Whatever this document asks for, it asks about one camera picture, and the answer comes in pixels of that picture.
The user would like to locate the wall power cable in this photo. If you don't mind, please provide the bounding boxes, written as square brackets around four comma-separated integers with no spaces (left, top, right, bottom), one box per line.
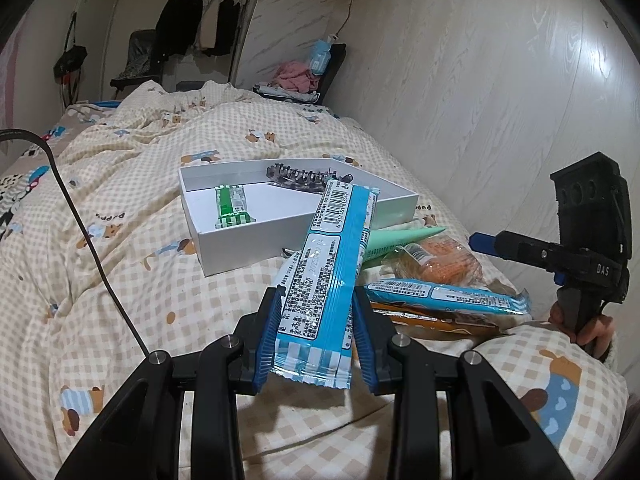
[331,0,357,41]

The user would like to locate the cartoon print bed sheet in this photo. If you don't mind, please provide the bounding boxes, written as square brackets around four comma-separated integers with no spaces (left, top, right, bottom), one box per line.
[0,125,71,241]

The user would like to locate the black chair with striped cloth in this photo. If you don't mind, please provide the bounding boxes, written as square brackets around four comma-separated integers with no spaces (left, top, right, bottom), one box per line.
[110,30,166,97]

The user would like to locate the green tube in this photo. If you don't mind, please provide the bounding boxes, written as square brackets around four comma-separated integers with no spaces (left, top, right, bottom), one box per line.
[360,225,447,271]

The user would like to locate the blue bottle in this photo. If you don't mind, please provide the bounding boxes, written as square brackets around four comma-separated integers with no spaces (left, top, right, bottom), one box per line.
[309,35,333,76]

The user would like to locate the pink crumpled clothes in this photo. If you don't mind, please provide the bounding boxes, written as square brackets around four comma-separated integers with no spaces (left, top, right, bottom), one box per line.
[275,61,318,93]

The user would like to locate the blue snack packet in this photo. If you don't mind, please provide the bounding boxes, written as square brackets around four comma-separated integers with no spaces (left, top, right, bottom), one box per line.
[270,177,382,391]
[364,280,533,317]

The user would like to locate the white cardboard box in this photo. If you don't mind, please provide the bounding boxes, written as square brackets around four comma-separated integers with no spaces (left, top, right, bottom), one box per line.
[178,156,420,277]

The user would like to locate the black hanging bag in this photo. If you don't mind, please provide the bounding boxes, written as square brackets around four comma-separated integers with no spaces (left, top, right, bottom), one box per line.
[54,12,89,79]

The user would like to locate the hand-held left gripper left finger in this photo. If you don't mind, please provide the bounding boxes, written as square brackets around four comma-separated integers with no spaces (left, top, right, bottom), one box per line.
[55,285,285,480]

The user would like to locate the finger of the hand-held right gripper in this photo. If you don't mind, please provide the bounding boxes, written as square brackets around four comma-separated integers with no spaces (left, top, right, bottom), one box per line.
[469,230,559,272]

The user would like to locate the green snack packet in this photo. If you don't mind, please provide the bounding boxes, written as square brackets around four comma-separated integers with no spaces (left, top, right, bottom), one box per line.
[214,184,256,230]

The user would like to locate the dark patterned packet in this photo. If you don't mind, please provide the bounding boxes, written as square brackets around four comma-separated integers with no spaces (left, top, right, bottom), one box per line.
[265,160,356,193]

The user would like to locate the black cable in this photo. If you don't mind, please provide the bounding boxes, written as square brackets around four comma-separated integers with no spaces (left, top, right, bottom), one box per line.
[0,129,152,359]

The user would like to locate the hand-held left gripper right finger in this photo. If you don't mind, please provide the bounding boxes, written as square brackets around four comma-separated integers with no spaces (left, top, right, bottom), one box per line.
[352,287,576,480]

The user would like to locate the bread packet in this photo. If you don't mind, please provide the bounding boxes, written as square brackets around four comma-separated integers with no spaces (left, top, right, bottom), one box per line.
[382,237,486,291]

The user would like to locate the black hanging coat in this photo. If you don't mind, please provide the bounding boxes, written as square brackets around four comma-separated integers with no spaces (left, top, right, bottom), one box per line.
[155,0,203,56]

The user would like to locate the black hanging garment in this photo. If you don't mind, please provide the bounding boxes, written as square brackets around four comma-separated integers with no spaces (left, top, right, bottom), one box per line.
[212,0,242,57]

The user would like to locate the person's right hand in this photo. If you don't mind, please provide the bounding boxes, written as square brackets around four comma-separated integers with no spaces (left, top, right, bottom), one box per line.
[549,302,616,361]

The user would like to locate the orange snack packet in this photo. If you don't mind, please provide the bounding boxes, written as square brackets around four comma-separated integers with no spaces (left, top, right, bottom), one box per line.
[370,302,506,337]

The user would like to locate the white hanging garment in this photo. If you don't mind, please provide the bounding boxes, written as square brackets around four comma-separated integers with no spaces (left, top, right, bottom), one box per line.
[197,0,222,51]

